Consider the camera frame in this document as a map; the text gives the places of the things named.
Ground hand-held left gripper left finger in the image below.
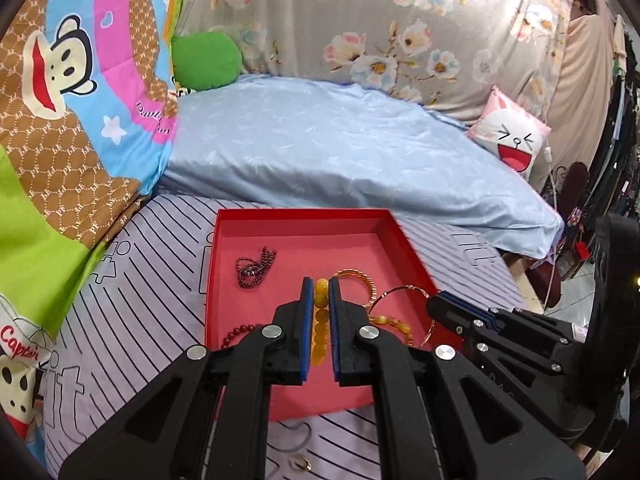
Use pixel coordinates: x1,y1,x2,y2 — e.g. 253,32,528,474
59,276,316,480

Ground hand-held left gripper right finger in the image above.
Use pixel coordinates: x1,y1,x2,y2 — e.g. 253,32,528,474
328,276,587,480

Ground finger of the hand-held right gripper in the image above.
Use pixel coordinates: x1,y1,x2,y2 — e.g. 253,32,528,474
426,299,567,377
437,291,584,347

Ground yellow amber bead bracelet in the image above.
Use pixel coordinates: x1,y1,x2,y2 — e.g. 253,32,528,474
311,280,332,367

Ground gold chain cuff bracelet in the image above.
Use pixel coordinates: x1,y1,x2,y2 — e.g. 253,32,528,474
332,269,377,312

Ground large yellow stone bracelet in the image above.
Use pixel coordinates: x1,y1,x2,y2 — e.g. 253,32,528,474
369,314,415,347

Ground dark red bead bracelet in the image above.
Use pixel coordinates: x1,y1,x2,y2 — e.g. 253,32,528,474
221,324,262,350

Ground thin gold bangle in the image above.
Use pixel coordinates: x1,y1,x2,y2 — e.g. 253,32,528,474
369,284,442,347

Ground small-bead garnet wrap bracelet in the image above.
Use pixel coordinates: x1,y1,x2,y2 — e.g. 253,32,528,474
234,246,279,290

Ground red cardboard box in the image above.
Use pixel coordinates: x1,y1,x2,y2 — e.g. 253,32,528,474
204,207,466,422

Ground dark red metal chair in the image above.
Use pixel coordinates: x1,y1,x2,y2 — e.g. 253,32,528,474
529,161,592,307

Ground striped grey bedsheet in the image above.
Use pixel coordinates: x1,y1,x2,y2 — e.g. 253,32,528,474
42,192,547,480

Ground hanging dark clothes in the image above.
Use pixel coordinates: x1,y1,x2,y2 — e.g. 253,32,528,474
590,10,640,223

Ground pink cartoon face cushion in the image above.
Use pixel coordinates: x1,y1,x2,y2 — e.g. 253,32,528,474
466,85,553,182

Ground light blue quilt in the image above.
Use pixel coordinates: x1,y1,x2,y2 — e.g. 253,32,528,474
159,73,564,262

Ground beige curtain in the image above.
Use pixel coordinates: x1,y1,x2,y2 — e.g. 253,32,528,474
529,10,622,193

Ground green pillow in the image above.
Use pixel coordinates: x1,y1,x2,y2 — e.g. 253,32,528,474
170,31,245,93

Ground cartoon monkey blanket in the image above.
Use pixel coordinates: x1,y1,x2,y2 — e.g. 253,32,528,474
0,0,202,443

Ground grey floral sheet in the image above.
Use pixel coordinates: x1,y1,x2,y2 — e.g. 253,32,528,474
175,0,576,127

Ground white cable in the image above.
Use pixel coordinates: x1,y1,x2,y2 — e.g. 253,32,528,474
541,145,563,311

